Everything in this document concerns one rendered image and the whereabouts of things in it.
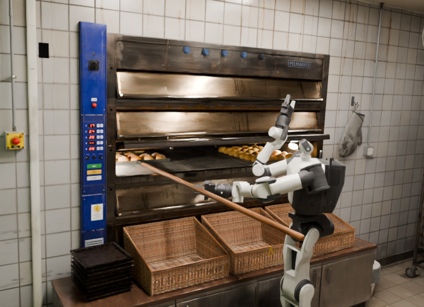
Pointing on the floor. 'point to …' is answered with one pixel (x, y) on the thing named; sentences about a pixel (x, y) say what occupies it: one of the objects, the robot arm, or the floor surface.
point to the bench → (250, 286)
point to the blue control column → (91, 31)
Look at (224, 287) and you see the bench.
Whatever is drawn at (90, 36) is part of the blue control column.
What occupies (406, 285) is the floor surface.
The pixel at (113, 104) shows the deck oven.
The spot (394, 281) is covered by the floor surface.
